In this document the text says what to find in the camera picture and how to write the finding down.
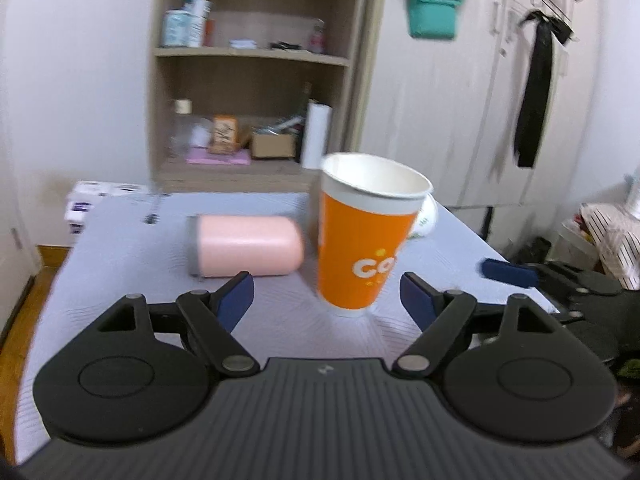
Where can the white paper roll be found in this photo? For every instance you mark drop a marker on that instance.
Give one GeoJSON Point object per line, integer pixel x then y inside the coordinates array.
{"type": "Point", "coordinates": [316, 135]}

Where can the striped cloth bag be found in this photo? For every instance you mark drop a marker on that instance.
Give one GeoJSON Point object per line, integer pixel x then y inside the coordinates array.
{"type": "Point", "coordinates": [617, 245]}

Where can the cardboard box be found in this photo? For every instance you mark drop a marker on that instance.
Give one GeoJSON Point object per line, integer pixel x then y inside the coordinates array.
{"type": "Point", "coordinates": [272, 145]}

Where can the white box on floor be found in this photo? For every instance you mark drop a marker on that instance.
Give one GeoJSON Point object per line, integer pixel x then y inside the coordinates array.
{"type": "Point", "coordinates": [87, 202]}

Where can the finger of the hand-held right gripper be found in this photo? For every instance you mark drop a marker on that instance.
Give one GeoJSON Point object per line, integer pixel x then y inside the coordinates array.
{"type": "Point", "coordinates": [507, 272]}

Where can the blue and white box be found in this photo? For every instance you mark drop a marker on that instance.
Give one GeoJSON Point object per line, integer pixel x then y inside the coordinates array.
{"type": "Point", "coordinates": [185, 22]}

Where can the clear plastic bottle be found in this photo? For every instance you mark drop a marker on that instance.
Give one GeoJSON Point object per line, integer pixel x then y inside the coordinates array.
{"type": "Point", "coordinates": [181, 130]}

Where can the orange carton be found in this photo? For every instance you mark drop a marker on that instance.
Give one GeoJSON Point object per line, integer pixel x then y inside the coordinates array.
{"type": "Point", "coordinates": [223, 135]}

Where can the wooden bookshelf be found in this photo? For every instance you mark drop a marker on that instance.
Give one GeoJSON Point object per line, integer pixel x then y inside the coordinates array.
{"type": "Point", "coordinates": [260, 85]}

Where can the dark bag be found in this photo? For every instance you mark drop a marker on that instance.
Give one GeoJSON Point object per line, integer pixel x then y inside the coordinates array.
{"type": "Point", "coordinates": [535, 250]}

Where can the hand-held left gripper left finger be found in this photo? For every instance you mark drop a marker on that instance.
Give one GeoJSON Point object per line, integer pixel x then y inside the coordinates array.
{"type": "Point", "coordinates": [236, 301]}

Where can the white bowl with green print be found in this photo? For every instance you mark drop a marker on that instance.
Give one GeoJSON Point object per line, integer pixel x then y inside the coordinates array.
{"type": "Point", "coordinates": [426, 217]}

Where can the small black item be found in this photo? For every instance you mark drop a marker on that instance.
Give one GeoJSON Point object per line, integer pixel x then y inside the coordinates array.
{"type": "Point", "coordinates": [286, 45]}

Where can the small pink bottle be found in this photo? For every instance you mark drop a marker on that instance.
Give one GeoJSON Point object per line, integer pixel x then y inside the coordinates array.
{"type": "Point", "coordinates": [316, 37]}

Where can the black necktie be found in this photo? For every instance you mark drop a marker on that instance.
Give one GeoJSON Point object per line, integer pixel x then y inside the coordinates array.
{"type": "Point", "coordinates": [536, 90]}

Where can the orange paper cup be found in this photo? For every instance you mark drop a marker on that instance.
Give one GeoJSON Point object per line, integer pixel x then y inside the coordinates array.
{"type": "Point", "coordinates": [362, 255]}

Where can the white paper pad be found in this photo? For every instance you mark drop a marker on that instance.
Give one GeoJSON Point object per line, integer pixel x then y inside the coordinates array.
{"type": "Point", "coordinates": [243, 44]}

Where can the pink cup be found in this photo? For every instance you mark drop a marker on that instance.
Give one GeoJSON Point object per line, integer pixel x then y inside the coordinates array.
{"type": "Point", "coordinates": [247, 245]}

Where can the pink book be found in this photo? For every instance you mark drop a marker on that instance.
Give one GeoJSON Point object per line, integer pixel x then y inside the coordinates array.
{"type": "Point", "coordinates": [220, 157]}

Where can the white wardrobe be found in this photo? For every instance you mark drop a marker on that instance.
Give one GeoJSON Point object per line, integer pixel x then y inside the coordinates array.
{"type": "Point", "coordinates": [450, 110]}

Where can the teal hanging box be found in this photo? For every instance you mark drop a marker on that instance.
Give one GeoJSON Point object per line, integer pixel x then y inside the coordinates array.
{"type": "Point", "coordinates": [432, 7]}

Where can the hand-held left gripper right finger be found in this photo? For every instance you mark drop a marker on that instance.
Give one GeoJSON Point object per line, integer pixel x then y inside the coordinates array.
{"type": "Point", "coordinates": [416, 301]}

